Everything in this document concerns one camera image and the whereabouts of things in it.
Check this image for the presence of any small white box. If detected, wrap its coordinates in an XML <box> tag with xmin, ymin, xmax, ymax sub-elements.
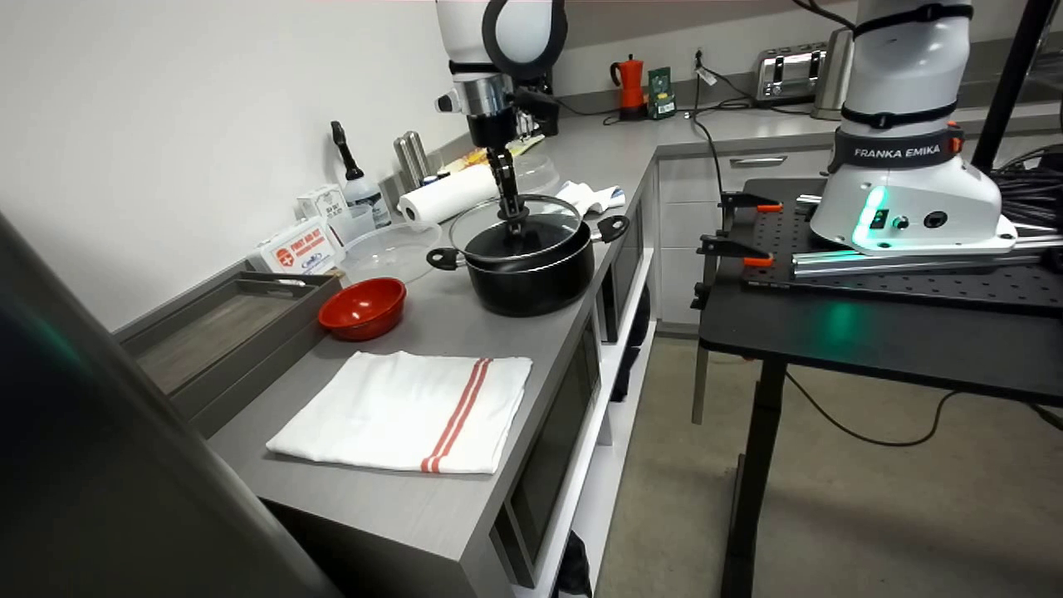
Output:
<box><xmin>294</xmin><ymin>181</ymin><xmax>358</xmax><ymax>241</ymax></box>

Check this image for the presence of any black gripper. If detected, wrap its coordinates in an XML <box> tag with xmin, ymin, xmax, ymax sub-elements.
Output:
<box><xmin>465</xmin><ymin>105</ymin><xmax>535</xmax><ymax>241</ymax></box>

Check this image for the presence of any white box with red print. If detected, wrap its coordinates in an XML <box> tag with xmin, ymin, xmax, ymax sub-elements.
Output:
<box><xmin>258</xmin><ymin>217</ymin><xmax>349</xmax><ymax>277</ymax></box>

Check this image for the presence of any red bowl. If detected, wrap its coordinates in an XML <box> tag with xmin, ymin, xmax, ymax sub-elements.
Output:
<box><xmin>315</xmin><ymin>277</ymin><xmax>408</xmax><ymax>343</ymax></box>

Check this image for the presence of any black power cord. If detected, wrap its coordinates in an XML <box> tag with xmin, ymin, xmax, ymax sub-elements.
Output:
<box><xmin>692</xmin><ymin>45</ymin><xmax>731</xmax><ymax>207</ymax></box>

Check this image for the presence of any grey counter unit with shelves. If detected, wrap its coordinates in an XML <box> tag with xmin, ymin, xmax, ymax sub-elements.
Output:
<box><xmin>113</xmin><ymin>104</ymin><xmax>669</xmax><ymax>598</ymax></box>

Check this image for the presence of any black robot table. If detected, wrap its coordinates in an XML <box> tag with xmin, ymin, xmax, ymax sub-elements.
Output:
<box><xmin>696</xmin><ymin>175</ymin><xmax>1063</xmax><ymax>598</ymax></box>

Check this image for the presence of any aluminium rail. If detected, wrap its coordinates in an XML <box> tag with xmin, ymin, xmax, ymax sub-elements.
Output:
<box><xmin>792</xmin><ymin>232</ymin><xmax>1051</xmax><ymax>279</ymax></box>

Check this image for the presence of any black cooking pot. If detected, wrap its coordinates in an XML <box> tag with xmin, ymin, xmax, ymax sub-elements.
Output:
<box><xmin>425</xmin><ymin>195</ymin><xmax>630</xmax><ymax>318</ymax></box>

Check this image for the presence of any grey metal tray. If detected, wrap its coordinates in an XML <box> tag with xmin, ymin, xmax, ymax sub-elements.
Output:
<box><xmin>113</xmin><ymin>259</ymin><xmax>343</xmax><ymax>443</ymax></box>

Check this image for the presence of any silver toaster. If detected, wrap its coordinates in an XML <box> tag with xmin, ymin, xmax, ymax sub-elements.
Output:
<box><xmin>754</xmin><ymin>42</ymin><xmax>830</xmax><ymax>105</ymax></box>

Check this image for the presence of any white paper towel roll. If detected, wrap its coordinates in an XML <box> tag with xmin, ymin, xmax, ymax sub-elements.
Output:
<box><xmin>394</xmin><ymin>163</ymin><xmax>502</xmax><ymax>232</ymax></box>

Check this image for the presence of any spray bottle with black trigger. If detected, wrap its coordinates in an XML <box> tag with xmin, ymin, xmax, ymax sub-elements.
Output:
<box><xmin>326</xmin><ymin>115</ymin><xmax>393</xmax><ymax>241</ymax></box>

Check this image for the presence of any white cloth with blue stripes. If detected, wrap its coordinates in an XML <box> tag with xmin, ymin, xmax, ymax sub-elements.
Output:
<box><xmin>550</xmin><ymin>181</ymin><xmax>628</xmax><ymax>219</ymax></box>

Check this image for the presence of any black tripod pole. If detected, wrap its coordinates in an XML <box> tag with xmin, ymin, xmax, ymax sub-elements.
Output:
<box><xmin>970</xmin><ymin>0</ymin><xmax>1060</xmax><ymax>175</ymax></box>

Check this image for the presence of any green box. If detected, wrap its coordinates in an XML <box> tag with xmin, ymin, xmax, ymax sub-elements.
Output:
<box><xmin>646</xmin><ymin>62</ymin><xmax>678</xmax><ymax>121</ymax></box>

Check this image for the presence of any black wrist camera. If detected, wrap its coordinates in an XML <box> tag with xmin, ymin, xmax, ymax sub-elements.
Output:
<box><xmin>516</xmin><ymin>84</ymin><xmax>565</xmax><ymax>143</ymax></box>

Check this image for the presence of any black perforated breadboard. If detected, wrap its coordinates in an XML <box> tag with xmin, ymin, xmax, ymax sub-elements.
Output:
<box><xmin>735</xmin><ymin>195</ymin><xmax>1063</xmax><ymax>311</ymax></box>

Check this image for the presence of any black standing panel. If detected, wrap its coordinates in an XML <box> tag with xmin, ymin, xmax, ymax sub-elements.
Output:
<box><xmin>0</xmin><ymin>212</ymin><xmax>343</xmax><ymax>598</ymax></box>

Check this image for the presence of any steel shaker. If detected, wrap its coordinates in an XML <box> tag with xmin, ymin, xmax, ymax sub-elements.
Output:
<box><xmin>411</xmin><ymin>125</ymin><xmax>434</xmax><ymax>187</ymax></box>
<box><xmin>393</xmin><ymin>129</ymin><xmax>419</xmax><ymax>193</ymax></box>

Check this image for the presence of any glass lid with black knob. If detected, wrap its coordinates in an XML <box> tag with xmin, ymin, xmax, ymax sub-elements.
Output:
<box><xmin>462</xmin><ymin>193</ymin><xmax>591</xmax><ymax>270</ymax></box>

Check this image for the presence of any white towel with red stripes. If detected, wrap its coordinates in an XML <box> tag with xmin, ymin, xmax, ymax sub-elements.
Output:
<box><xmin>263</xmin><ymin>349</ymin><xmax>535</xmax><ymax>477</ymax></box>

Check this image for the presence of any red moka pot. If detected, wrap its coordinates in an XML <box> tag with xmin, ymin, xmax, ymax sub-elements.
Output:
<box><xmin>608</xmin><ymin>50</ymin><xmax>652</xmax><ymax>121</ymax></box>

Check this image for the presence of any black floor cable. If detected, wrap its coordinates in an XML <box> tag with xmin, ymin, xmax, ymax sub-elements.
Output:
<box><xmin>782</xmin><ymin>368</ymin><xmax>1063</xmax><ymax>452</ymax></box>

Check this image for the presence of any orange and black clamp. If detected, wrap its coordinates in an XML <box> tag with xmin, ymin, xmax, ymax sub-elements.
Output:
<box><xmin>697</xmin><ymin>232</ymin><xmax>777</xmax><ymax>277</ymax></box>
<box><xmin>718</xmin><ymin>191</ymin><xmax>785</xmax><ymax>219</ymax></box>

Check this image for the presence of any built-in black oven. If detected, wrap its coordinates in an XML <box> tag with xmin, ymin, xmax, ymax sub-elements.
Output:
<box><xmin>493</xmin><ymin>318</ymin><xmax>608</xmax><ymax>590</ymax></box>

